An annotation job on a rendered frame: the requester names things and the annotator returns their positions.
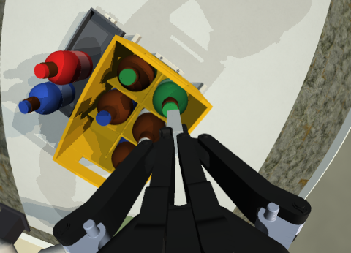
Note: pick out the green bottle with pale green label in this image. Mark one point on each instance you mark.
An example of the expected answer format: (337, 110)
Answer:
(169, 96)

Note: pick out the brown bottle with green cap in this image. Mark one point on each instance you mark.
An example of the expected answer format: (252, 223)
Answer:
(134, 70)

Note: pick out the red bottle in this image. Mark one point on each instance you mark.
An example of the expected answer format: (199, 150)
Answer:
(65, 66)

